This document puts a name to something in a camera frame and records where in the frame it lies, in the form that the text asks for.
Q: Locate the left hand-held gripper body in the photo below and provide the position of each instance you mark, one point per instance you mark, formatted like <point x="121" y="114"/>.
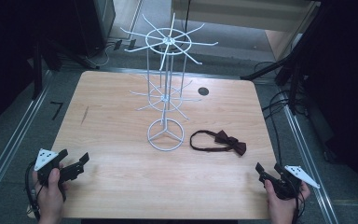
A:
<point x="45" y="158"/>

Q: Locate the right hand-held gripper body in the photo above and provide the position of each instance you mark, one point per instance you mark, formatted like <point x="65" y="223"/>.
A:
<point x="292" y="180"/>

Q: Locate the person's right hand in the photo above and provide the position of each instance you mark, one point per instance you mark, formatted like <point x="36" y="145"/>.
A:
<point x="281" y="207"/>

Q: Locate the person's left hand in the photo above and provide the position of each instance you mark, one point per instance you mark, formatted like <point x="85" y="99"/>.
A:
<point x="51" y="199"/>

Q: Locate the dark red bow tie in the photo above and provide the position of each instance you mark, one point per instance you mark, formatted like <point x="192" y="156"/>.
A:
<point x="230" y="141"/>

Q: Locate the black metal stand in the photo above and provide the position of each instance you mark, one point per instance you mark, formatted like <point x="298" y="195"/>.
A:
<point x="293" y="84"/>
<point x="38" y="68"/>

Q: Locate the black round table grommet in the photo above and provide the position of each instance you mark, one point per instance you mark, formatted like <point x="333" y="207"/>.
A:
<point x="203" y="91"/>

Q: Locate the black power adapter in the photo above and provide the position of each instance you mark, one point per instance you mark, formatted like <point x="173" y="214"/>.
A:
<point x="132" y="44"/>
<point x="117" y="44"/>

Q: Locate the dark cabinet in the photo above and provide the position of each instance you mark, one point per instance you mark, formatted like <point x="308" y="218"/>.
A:
<point x="94" y="25"/>

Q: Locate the metal floor rail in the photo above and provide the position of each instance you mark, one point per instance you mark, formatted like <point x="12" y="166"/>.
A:
<point x="12" y="140"/>
<point x="310" y="165"/>

